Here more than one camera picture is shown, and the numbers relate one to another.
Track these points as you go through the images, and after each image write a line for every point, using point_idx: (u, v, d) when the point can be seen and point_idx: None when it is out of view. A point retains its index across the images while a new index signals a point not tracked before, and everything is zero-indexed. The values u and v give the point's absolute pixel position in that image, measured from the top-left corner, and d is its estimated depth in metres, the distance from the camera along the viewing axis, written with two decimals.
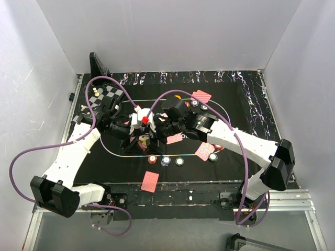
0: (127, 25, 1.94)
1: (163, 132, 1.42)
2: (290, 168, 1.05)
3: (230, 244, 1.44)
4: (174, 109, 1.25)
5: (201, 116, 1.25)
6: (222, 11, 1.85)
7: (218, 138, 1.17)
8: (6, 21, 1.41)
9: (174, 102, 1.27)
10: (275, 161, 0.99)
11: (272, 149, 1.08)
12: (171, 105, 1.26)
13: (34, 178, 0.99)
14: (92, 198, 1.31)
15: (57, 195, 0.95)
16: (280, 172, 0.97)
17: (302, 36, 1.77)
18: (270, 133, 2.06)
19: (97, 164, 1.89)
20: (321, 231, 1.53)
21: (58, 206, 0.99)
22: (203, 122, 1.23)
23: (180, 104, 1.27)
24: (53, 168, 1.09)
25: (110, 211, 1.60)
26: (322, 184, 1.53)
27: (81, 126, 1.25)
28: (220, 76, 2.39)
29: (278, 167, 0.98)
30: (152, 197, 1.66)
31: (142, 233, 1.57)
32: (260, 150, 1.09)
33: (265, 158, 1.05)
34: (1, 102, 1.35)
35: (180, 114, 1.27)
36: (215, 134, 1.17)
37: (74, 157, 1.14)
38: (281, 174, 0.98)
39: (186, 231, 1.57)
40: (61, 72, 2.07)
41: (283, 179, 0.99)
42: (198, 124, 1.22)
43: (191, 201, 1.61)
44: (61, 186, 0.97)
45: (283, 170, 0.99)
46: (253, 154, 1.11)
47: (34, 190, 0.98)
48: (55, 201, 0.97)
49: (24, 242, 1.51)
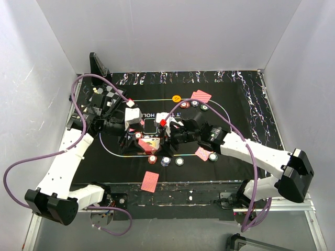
0: (126, 25, 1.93)
1: (177, 138, 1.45)
2: (308, 179, 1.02)
3: (230, 244, 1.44)
4: (192, 121, 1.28)
5: (215, 129, 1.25)
6: (223, 11, 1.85)
7: (230, 149, 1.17)
8: (6, 22, 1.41)
9: (193, 114, 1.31)
10: (287, 171, 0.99)
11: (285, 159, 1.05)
12: (190, 117, 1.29)
13: (29, 192, 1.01)
14: (91, 200, 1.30)
15: (53, 209, 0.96)
16: (293, 181, 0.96)
17: (303, 36, 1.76)
18: (270, 133, 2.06)
19: (97, 164, 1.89)
20: (321, 231, 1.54)
21: (57, 217, 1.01)
22: (217, 135, 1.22)
23: (199, 116, 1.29)
24: (47, 179, 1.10)
25: (110, 211, 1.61)
26: (322, 185, 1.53)
27: (71, 132, 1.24)
28: (220, 76, 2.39)
29: (290, 176, 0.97)
30: (152, 197, 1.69)
31: (142, 232, 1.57)
32: (272, 160, 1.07)
33: (277, 167, 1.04)
34: (1, 102, 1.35)
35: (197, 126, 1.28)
36: (227, 145, 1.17)
37: (67, 165, 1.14)
38: (295, 184, 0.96)
39: (185, 231, 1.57)
40: (61, 72, 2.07)
41: (299, 190, 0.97)
42: (212, 137, 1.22)
43: (191, 201, 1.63)
44: (55, 199, 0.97)
45: (297, 180, 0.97)
46: (265, 164, 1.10)
47: (30, 203, 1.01)
48: (53, 213, 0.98)
49: (24, 242, 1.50)
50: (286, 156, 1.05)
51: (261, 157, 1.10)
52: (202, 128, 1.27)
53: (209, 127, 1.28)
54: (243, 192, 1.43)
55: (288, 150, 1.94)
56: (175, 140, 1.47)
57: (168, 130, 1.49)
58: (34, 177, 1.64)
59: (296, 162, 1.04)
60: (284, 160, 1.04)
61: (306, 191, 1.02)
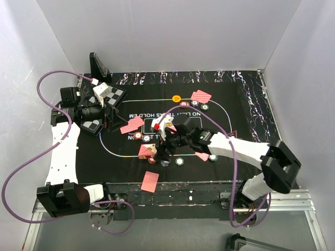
0: (126, 25, 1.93)
1: (171, 142, 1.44)
2: (292, 167, 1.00)
3: (230, 244, 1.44)
4: (182, 125, 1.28)
5: (205, 132, 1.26)
6: (223, 11, 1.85)
7: (219, 149, 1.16)
8: (6, 22, 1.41)
9: (182, 118, 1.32)
10: (264, 159, 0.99)
11: (264, 149, 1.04)
12: (180, 121, 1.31)
13: (40, 189, 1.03)
14: (96, 196, 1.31)
15: (69, 193, 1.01)
16: (271, 168, 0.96)
17: (303, 36, 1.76)
18: (270, 133, 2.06)
19: (97, 164, 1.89)
20: (321, 231, 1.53)
21: (74, 205, 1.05)
22: (205, 136, 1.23)
23: (188, 121, 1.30)
24: (53, 172, 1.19)
25: (110, 211, 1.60)
26: (322, 185, 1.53)
27: (57, 127, 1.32)
28: (220, 76, 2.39)
29: (267, 163, 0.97)
30: (152, 198, 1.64)
31: (142, 232, 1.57)
32: (253, 151, 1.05)
33: (256, 158, 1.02)
34: (1, 102, 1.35)
35: (187, 130, 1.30)
36: (214, 145, 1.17)
37: (67, 153, 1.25)
38: (274, 170, 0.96)
39: (185, 231, 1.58)
40: (61, 72, 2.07)
41: (279, 175, 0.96)
42: (201, 139, 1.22)
43: (191, 201, 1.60)
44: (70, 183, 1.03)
45: (276, 167, 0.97)
46: (246, 157, 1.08)
47: (44, 198, 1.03)
48: (69, 200, 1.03)
49: (24, 242, 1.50)
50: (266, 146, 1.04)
51: (242, 150, 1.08)
52: (192, 132, 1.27)
53: (199, 130, 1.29)
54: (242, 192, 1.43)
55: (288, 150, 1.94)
56: (170, 144, 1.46)
57: (163, 134, 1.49)
58: (34, 177, 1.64)
59: (276, 152, 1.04)
60: (263, 151, 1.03)
61: (293, 179, 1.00)
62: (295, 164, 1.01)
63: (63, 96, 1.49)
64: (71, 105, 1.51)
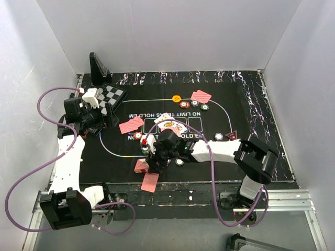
0: (126, 25, 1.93)
1: (161, 155, 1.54)
2: (267, 156, 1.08)
3: (230, 244, 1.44)
4: (167, 139, 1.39)
5: (188, 142, 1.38)
6: (223, 10, 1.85)
7: (199, 154, 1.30)
8: (6, 22, 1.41)
9: (166, 134, 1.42)
10: (237, 155, 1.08)
11: (235, 145, 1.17)
12: (164, 136, 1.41)
13: (42, 197, 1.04)
14: (96, 199, 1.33)
15: (72, 201, 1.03)
16: (244, 160, 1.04)
17: (303, 35, 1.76)
18: (270, 133, 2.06)
19: (96, 164, 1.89)
20: (321, 231, 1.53)
21: (74, 214, 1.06)
22: (190, 146, 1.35)
23: (172, 135, 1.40)
24: (57, 180, 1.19)
25: (110, 211, 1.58)
26: (322, 185, 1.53)
27: (63, 139, 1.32)
28: (220, 76, 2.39)
29: (239, 158, 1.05)
30: (152, 198, 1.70)
31: (142, 232, 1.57)
32: (227, 149, 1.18)
33: (230, 154, 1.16)
34: (1, 102, 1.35)
35: (172, 143, 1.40)
36: (196, 151, 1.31)
37: (72, 163, 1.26)
38: (247, 163, 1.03)
39: (185, 231, 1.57)
40: (61, 72, 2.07)
41: (255, 167, 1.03)
42: (186, 149, 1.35)
43: (191, 201, 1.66)
44: (73, 191, 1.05)
45: (249, 159, 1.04)
46: (223, 156, 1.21)
47: (45, 208, 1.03)
48: (71, 207, 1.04)
49: (24, 242, 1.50)
50: (237, 143, 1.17)
51: (219, 151, 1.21)
52: (178, 144, 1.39)
53: (183, 141, 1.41)
54: (241, 194, 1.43)
55: (288, 149, 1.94)
56: (159, 156, 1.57)
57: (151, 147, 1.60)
58: (34, 177, 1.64)
59: (249, 146, 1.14)
60: (235, 147, 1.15)
61: (271, 168, 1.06)
62: (269, 152, 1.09)
63: (66, 110, 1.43)
64: (76, 119, 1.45)
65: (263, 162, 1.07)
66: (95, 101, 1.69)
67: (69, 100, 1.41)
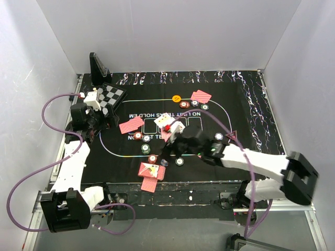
0: (126, 25, 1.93)
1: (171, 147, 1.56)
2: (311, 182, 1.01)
3: (231, 244, 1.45)
4: (194, 137, 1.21)
5: (216, 144, 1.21)
6: (223, 10, 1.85)
7: (231, 162, 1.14)
8: (6, 21, 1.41)
9: (195, 129, 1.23)
10: (287, 175, 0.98)
11: (283, 162, 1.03)
12: (191, 133, 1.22)
13: (44, 195, 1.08)
14: (96, 200, 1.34)
15: (71, 200, 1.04)
16: (294, 183, 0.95)
17: (303, 35, 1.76)
18: (270, 133, 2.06)
19: (97, 164, 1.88)
20: (321, 232, 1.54)
21: (73, 215, 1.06)
22: (218, 149, 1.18)
23: (201, 133, 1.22)
24: (59, 181, 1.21)
25: (110, 211, 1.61)
26: (323, 184, 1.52)
27: (70, 144, 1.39)
28: (220, 76, 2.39)
29: (290, 179, 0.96)
30: (152, 198, 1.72)
31: (142, 232, 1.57)
32: (272, 166, 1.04)
33: (276, 172, 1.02)
34: (1, 102, 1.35)
35: (200, 141, 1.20)
36: (227, 157, 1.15)
37: (76, 167, 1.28)
38: (297, 186, 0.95)
39: (185, 231, 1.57)
40: (60, 72, 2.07)
41: (303, 192, 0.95)
42: (213, 151, 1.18)
43: (191, 201, 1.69)
44: (73, 191, 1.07)
45: (299, 183, 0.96)
46: (265, 171, 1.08)
47: (45, 207, 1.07)
48: (69, 209, 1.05)
49: (25, 242, 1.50)
50: (285, 160, 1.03)
51: (259, 164, 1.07)
52: (205, 144, 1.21)
53: (211, 142, 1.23)
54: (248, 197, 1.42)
55: (288, 150, 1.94)
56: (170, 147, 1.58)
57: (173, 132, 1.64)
58: (35, 178, 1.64)
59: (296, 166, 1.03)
60: (283, 165, 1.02)
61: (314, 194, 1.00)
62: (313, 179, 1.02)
63: (73, 117, 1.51)
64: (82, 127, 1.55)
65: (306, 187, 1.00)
66: (96, 104, 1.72)
67: (74, 107, 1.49)
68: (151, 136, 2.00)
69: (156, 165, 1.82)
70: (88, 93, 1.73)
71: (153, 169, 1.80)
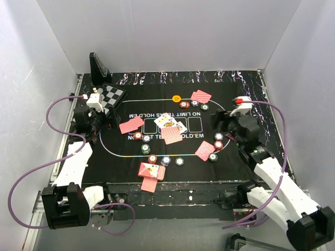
0: (126, 25, 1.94)
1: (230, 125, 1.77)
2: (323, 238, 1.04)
3: (230, 244, 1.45)
4: (247, 129, 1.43)
5: (260, 148, 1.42)
6: (223, 11, 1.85)
7: (264, 172, 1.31)
8: (5, 21, 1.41)
9: (251, 124, 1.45)
10: (304, 218, 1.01)
11: (310, 207, 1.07)
12: (247, 125, 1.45)
13: (45, 189, 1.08)
14: (96, 200, 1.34)
15: (72, 194, 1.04)
16: (305, 230, 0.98)
17: (303, 35, 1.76)
18: (270, 133, 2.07)
19: (97, 164, 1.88)
20: None
21: (73, 210, 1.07)
22: (259, 153, 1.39)
23: (254, 129, 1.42)
24: (62, 176, 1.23)
25: (110, 211, 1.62)
26: (322, 185, 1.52)
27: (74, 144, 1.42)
28: (220, 76, 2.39)
29: (304, 223, 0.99)
30: (152, 198, 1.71)
31: (142, 232, 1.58)
32: (297, 202, 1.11)
33: (296, 209, 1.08)
34: (1, 102, 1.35)
35: (248, 136, 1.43)
36: (264, 168, 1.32)
37: (79, 164, 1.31)
38: (305, 234, 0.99)
39: (185, 231, 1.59)
40: (61, 72, 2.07)
41: (305, 241, 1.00)
42: (254, 152, 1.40)
43: (191, 201, 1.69)
44: (74, 185, 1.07)
45: (309, 233, 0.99)
46: (287, 202, 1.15)
47: (46, 201, 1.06)
48: (70, 203, 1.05)
49: (24, 242, 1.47)
50: (314, 208, 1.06)
51: (287, 193, 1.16)
52: (251, 141, 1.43)
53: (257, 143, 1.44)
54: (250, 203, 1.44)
55: (288, 149, 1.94)
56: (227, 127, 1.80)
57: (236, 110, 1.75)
58: (35, 178, 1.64)
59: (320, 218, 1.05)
60: (309, 210, 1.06)
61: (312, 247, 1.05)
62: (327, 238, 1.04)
63: (76, 121, 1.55)
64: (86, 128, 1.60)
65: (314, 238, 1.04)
66: (98, 106, 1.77)
67: (78, 112, 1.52)
68: (151, 136, 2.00)
69: (156, 165, 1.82)
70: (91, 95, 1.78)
71: (153, 169, 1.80)
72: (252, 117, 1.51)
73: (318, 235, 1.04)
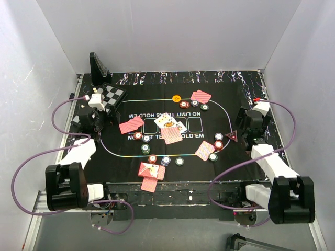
0: (126, 25, 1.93)
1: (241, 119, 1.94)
2: (302, 210, 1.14)
3: (230, 244, 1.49)
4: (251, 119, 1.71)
5: (260, 138, 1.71)
6: (223, 10, 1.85)
7: (256, 151, 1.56)
8: (5, 21, 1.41)
9: (257, 116, 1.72)
10: (282, 179, 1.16)
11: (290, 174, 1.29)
12: (253, 116, 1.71)
13: (49, 167, 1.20)
14: (96, 194, 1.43)
15: (74, 171, 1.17)
16: (282, 189, 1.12)
17: (303, 35, 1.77)
18: (270, 133, 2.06)
19: (96, 164, 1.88)
20: (321, 231, 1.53)
21: (73, 187, 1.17)
22: (259, 141, 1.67)
23: (258, 121, 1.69)
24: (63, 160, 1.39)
25: (110, 211, 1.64)
26: (322, 184, 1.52)
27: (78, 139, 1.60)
28: (220, 76, 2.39)
29: (281, 182, 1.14)
30: (152, 198, 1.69)
31: (142, 232, 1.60)
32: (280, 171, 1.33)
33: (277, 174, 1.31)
34: (1, 102, 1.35)
35: (252, 126, 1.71)
36: (257, 149, 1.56)
37: (82, 154, 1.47)
38: (282, 192, 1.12)
39: (185, 231, 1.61)
40: (61, 72, 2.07)
41: (282, 202, 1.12)
42: (254, 140, 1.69)
43: (191, 201, 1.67)
44: (76, 164, 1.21)
45: (286, 194, 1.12)
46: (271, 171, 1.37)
47: (49, 177, 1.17)
48: (71, 180, 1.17)
49: (24, 242, 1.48)
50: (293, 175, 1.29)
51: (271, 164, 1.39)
52: (253, 131, 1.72)
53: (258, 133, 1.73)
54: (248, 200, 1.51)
55: (288, 149, 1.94)
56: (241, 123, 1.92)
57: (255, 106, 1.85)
58: (35, 177, 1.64)
59: (299, 190, 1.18)
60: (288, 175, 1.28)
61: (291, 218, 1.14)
62: (307, 210, 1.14)
63: (81, 122, 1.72)
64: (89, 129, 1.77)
65: (293, 207, 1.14)
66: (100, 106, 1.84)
67: (81, 114, 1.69)
68: (151, 136, 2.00)
69: (156, 165, 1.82)
70: (92, 95, 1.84)
71: (153, 169, 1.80)
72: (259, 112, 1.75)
73: (297, 206, 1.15)
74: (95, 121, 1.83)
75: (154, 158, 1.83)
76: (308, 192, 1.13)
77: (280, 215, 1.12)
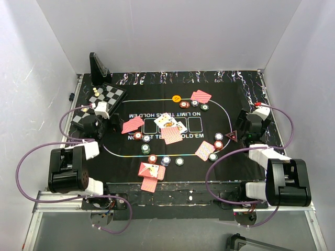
0: (126, 25, 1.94)
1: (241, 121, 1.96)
2: (298, 193, 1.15)
3: (230, 244, 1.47)
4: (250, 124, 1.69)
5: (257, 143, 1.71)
6: (223, 10, 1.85)
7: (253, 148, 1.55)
8: (5, 21, 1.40)
9: (256, 121, 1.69)
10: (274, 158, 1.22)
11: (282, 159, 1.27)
12: (252, 120, 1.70)
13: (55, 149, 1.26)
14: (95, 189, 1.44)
15: (77, 151, 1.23)
16: (276, 167, 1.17)
17: (303, 35, 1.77)
18: (270, 133, 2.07)
19: (97, 164, 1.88)
20: (321, 231, 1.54)
21: (75, 165, 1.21)
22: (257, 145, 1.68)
23: (256, 125, 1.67)
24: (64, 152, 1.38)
25: (110, 211, 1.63)
26: (322, 184, 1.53)
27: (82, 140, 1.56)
28: (220, 76, 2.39)
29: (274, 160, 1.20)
30: (152, 198, 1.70)
31: (142, 232, 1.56)
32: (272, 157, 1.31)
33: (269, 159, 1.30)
34: (1, 102, 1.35)
35: (250, 130, 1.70)
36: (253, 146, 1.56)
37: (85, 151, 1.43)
38: (276, 171, 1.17)
39: (185, 231, 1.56)
40: (61, 72, 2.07)
41: (277, 180, 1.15)
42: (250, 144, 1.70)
43: (191, 201, 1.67)
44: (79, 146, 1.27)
45: (279, 172, 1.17)
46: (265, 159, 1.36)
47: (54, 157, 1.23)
48: (74, 158, 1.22)
49: (24, 242, 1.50)
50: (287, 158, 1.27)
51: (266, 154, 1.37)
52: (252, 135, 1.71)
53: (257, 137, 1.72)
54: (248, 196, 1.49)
55: (288, 150, 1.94)
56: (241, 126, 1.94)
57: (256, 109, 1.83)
58: (35, 177, 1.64)
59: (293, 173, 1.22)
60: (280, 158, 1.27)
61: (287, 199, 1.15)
62: (303, 193, 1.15)
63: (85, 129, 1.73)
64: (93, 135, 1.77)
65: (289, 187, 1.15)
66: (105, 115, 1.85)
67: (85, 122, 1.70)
68: (151, 136, 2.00)
69: (156, 165, 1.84)
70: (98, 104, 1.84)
71: (153, 169, 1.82)
72: (259, 117, 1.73)
73: (293, 188, 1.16)
74: (99, 128, 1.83)
75: (154, 158, 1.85)
76: (301, 172, 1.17)
77: (277, 197, 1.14)
